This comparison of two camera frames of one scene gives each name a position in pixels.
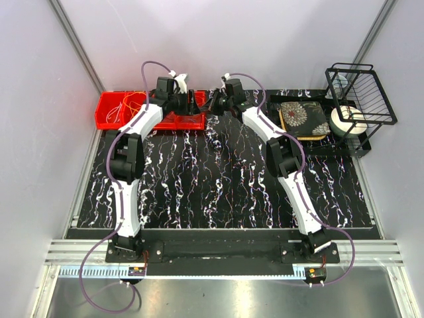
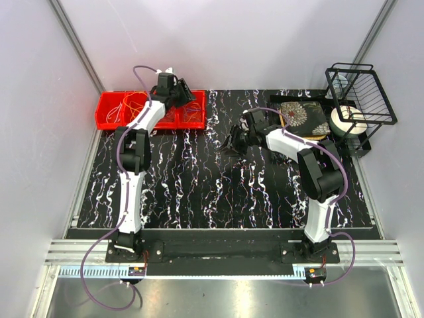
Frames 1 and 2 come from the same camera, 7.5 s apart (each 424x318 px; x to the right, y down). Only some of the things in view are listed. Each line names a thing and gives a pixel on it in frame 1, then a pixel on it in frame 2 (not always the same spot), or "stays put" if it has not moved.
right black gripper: (216, 95) → (232, 140)
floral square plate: (304, 120) stays put
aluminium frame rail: (73, 251) stays put
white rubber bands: (112, 110) stays put
